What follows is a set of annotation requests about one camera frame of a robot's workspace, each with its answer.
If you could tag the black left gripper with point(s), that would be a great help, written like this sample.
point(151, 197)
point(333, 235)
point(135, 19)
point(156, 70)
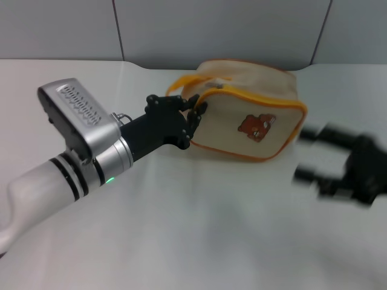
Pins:
point(157, 130)

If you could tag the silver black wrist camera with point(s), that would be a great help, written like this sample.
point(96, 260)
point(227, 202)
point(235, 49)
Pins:
point(77, 117)

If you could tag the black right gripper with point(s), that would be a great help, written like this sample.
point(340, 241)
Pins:
point(364, 169)

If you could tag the beige food bag orange trim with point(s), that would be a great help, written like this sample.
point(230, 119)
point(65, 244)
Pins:
point(236, 121)

